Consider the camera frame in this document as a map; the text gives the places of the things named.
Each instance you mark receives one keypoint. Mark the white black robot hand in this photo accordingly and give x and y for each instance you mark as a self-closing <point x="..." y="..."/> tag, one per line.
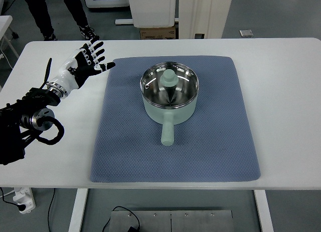
<point x="84" y="62"/>

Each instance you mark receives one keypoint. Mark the green pot with handle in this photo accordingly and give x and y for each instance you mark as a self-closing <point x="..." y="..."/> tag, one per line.
<point x="168" y="118"/>

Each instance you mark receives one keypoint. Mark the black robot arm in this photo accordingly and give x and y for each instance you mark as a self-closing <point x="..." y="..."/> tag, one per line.
<point x="27" y="120"/>

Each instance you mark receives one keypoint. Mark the person in black trousers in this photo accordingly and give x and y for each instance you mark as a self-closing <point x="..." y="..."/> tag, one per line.
<point x="40" y="9"/>

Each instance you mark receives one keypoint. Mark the white cabinet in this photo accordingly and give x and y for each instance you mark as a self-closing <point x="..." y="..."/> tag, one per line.
<point x="153" y="13"/>

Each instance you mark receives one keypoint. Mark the white side table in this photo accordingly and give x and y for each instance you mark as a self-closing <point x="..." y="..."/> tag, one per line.
<point x="5" y="25"/>

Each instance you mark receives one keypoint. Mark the cardboard box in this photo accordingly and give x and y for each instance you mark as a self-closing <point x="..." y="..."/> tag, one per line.
<point x="168" y="33"/>

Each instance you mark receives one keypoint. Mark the glass lid green knob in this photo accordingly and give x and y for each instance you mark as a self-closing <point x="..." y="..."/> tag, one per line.
<point x="169" y="85"/>

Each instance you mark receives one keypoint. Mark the cream pillar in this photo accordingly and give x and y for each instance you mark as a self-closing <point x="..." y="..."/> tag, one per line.
<point x="207" y="17"/>

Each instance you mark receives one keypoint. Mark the white power strip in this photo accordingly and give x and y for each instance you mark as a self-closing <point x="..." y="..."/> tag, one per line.
<point x="24" y="199"/>

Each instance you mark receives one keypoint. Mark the blue quilted mat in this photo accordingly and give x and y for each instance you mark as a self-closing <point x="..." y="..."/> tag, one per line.
<point x="214" y="145"/>

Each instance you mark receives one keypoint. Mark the white table leg left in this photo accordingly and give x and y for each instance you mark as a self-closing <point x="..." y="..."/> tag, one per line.
<point x="78" y="210"/>

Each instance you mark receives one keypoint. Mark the white table leg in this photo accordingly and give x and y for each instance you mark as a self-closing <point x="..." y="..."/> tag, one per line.
<point x="78" y="210"/>
<point x="263" y="211"/>

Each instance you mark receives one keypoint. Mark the grey floor plate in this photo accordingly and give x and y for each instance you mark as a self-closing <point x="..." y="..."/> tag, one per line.
<point x="246" y="33"/>

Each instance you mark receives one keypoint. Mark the white table leg right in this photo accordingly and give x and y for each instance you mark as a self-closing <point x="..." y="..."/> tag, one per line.
<point x="263" y="211"/>

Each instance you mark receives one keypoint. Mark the metal base plate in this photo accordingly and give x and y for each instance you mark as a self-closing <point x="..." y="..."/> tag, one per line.
<point x="172" y="220"/>

